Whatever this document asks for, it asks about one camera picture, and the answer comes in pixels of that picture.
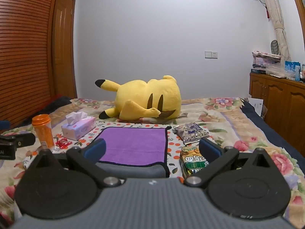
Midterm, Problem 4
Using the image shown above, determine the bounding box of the yellow plush toy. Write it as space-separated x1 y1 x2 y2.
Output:
95 75 182 120

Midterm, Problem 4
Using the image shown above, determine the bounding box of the purple tissue box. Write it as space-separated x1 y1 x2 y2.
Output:
61 111 97 141

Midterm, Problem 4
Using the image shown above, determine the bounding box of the clear plastic bag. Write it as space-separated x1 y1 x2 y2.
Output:
265 61 289 78

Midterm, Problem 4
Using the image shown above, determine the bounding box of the green snack packet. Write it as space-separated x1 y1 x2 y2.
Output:
179 145 210 179

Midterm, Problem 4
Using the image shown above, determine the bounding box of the cream curtain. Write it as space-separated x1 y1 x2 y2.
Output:
256 0 291 63

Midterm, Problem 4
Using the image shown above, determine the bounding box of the wooden louvered wardrobe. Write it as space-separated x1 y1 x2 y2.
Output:
0 0 63 130

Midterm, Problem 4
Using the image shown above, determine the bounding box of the stack of papers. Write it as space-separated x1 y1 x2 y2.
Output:
251 50 282 71

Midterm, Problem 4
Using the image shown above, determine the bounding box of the wooden cabinet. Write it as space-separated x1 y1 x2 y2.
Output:
248 72 305 153

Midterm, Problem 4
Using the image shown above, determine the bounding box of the blue printed box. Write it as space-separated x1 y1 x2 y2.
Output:
284 60 301 81

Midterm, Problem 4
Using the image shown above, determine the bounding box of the wooden door frame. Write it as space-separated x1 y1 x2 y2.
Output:
287 0 305 51

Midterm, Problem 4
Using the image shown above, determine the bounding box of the wooden door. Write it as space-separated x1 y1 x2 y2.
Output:
51 0 78 100

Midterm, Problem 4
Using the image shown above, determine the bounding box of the dark blue bed sheet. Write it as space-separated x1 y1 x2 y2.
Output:
239 97 305 172

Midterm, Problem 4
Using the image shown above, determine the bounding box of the red candy wrapper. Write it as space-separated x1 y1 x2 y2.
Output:
55 138 72 149

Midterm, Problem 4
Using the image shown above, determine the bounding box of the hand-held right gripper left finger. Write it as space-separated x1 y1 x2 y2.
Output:
25 138 121 188

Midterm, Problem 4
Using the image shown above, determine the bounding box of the blue white snack packet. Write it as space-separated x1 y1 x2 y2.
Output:
173 122 210 146

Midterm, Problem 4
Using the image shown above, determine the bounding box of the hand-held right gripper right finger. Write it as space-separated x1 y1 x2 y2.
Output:
184 137 278 188

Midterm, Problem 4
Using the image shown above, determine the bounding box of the white cardboard box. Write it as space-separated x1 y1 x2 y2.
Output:
246 94 269 120

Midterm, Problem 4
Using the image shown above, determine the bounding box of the orange plastic bottle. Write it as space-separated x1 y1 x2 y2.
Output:
32 114 55 152

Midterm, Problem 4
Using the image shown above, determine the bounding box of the purple and grey towel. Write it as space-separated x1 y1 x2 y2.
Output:
95 126 170 178

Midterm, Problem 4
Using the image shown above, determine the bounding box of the white orange-dotted cloth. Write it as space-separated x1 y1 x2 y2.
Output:
51 121 191 179

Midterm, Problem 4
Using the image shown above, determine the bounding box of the grey hand fan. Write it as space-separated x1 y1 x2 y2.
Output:
271 39 281 56

